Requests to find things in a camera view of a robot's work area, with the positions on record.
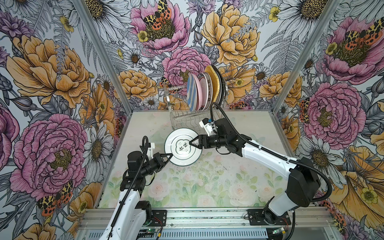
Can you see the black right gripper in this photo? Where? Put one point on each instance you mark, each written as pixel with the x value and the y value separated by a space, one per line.
pixel 201 137

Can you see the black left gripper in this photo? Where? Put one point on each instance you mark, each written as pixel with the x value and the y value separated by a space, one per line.
pixel 161 163

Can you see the white plate with black rings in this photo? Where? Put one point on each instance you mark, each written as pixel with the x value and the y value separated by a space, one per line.
pixel 178 144

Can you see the blue white striped plate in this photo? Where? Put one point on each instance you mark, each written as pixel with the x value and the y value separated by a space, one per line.
pixel 191 92

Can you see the pink round plate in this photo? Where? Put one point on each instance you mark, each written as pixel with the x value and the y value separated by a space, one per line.
pixel 199 92

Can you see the green red rimmed white plate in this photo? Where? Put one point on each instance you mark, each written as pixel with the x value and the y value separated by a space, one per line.
pixel 206 91

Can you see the yellow woven square tray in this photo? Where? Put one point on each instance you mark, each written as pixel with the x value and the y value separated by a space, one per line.
pixel 216 83

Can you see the white plate with colored dots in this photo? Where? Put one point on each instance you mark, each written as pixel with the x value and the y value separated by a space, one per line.
pixel 210 87

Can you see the orange sunburst white plate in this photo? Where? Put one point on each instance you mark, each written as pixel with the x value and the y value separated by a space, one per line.
pixel 221 89

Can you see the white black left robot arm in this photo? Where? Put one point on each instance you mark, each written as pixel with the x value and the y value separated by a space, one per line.
pixel 131 213

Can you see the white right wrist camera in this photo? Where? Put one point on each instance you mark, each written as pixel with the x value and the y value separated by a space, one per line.
pixel 209 126

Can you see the steel wire dish rack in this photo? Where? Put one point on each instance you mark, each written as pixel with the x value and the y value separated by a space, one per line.
pixel 180 113

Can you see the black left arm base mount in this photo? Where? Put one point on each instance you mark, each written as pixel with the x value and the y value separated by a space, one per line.
pixel 153 218

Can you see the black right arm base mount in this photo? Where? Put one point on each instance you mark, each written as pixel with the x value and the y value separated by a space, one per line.
pixel 265 217

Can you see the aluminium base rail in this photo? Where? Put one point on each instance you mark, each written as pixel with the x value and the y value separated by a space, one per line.
pixel 312 223

